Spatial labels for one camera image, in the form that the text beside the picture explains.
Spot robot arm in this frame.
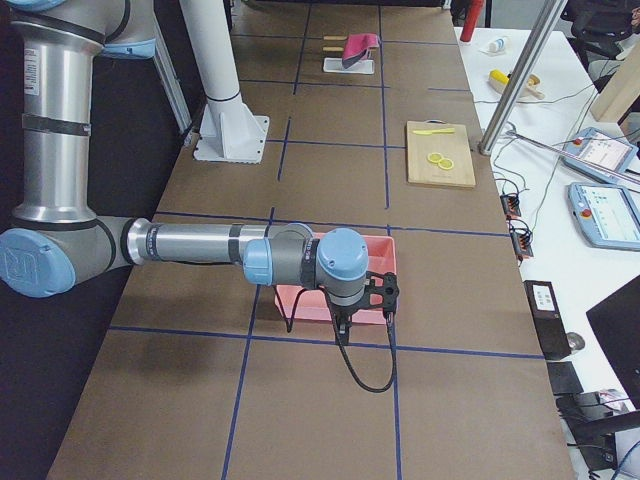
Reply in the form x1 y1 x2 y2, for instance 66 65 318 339
1 1 374 331

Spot lemon slice back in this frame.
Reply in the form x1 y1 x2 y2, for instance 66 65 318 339
427 152 443 164

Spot white pole base plate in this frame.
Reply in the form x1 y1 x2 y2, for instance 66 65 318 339
194 104 270 164

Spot orange connector block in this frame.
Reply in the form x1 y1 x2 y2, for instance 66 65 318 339
500 192 521 219
509 226 533 261

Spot wooden dustpan with brush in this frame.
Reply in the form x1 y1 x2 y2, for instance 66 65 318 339
519 74 545 100

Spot lemon slice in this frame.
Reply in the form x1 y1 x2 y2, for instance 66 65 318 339
437 158 455 171
427 152 443 164

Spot lemon slice front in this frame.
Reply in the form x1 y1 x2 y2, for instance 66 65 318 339
437 158 455 171

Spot pink plastic bin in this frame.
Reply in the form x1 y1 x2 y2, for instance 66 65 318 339
274 228 397 325

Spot teach pendant near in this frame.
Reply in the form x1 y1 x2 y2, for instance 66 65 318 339
567 182 639 251

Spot teach pendant far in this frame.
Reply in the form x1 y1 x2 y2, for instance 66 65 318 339
561 127 638 184

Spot metal reach grabber stick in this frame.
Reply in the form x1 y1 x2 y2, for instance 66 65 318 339
506 127 639 186

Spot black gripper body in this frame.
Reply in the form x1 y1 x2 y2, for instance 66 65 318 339
331 303 355 334

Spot wooden cutting board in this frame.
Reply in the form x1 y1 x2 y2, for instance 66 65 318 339
406 121 476 189

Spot black power adapter box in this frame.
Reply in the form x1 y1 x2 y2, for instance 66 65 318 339
523 280 571 361

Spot teach pendant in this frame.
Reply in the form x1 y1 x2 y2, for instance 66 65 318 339
567 182 639 251
561 127 638 184

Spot white metal tray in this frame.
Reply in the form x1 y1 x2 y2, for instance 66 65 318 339
323 57 375 75

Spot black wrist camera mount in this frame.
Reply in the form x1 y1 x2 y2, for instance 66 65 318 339
362 271 400 315

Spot white camera pole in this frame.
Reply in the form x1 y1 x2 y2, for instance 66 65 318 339
180 0 242 124

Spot aluminium frame post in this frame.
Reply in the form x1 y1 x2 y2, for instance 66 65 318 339
478 0 567 156

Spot black braided cable right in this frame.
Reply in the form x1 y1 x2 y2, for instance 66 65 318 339
335 309 397 393

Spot orange connector block far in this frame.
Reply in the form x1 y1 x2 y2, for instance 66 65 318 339
500 192 521 219

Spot small white bottle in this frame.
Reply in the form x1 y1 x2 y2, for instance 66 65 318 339
480 36 509 55

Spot pink microfiber cloth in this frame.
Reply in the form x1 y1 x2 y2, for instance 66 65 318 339
341 33 380 67

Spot yellow plastic knife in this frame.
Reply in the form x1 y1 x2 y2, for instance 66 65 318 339
411 127 456 136

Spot orange connector block near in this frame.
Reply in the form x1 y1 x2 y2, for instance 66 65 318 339
509 226 533 261

